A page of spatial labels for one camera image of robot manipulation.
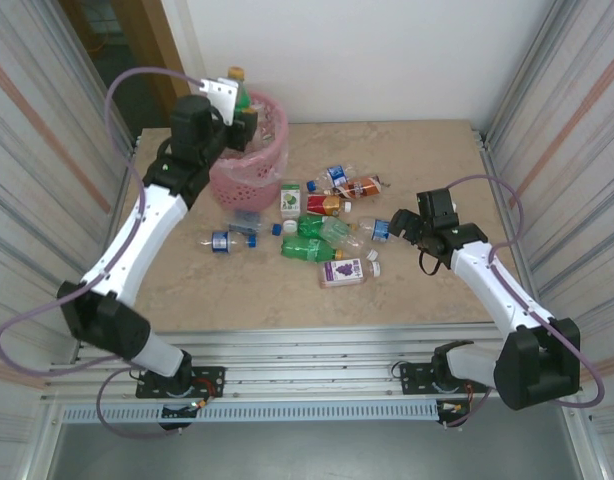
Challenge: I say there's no clear greenish bottle white cap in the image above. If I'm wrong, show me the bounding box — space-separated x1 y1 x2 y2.
318 218 379 262

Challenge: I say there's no aluminium rail frame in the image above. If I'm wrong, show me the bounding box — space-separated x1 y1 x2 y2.
40 322 586 407

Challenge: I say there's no clear plastic bin liner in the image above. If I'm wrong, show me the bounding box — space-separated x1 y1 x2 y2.
209 92 291 190

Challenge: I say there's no green white drink carton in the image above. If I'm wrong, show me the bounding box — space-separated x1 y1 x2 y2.
280 183 303 220

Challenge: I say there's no left power wires yellow connector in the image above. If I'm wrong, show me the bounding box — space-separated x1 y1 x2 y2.
184 377 225 410

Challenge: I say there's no brown wooden door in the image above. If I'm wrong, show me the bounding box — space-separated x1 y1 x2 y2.
109 0 188 115

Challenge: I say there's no power wires yellow connector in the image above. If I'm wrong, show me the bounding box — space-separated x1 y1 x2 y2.
436 384 476 417
184 377 225 410

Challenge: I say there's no grey slotted cable duct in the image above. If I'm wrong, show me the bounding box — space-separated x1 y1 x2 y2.
61 402 441 425

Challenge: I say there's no clear bottle blue cap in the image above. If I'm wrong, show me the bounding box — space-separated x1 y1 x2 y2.
228 209 283 237

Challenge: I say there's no green plastic bottle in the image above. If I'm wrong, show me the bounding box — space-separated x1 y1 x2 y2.
280 236 346 265

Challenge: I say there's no right power wires yellow connector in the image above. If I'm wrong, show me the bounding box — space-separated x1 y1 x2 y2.
436 384 476 417

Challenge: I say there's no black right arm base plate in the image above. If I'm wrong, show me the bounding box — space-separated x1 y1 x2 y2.
399 362 491 396

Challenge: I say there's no green bottle yellow cap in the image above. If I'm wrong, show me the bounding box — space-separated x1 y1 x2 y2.
228 66 254 119

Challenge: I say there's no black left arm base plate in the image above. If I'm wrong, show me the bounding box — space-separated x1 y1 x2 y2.
135 366 226 400

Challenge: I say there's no pink grape juice bottle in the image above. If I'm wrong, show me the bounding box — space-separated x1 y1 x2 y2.
318 256 382 290

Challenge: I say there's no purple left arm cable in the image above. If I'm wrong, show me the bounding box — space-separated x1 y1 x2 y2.
0 67 206 441

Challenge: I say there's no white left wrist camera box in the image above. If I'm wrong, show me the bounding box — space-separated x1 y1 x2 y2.
199 77 241 126

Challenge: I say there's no brown label plastic bottle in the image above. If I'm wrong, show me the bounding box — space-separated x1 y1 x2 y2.
322 173 384 202

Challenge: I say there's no pink plastic mesh bin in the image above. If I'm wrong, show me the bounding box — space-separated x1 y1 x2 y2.
209 89 290 210

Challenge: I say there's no red gold label bottle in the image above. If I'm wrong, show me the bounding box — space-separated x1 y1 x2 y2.
306 194 354 217

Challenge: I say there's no black cable loop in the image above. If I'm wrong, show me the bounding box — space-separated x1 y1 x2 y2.
416 248 442 277

